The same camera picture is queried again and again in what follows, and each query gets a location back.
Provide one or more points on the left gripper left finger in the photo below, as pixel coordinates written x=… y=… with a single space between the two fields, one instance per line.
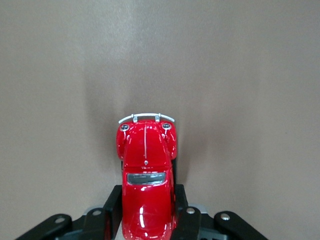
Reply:
x=95 y=225

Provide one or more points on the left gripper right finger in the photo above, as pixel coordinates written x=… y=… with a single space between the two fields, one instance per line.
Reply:
x=190 y=225

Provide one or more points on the red beetle toy car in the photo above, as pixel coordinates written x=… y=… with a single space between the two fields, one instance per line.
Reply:
x=146 y=175

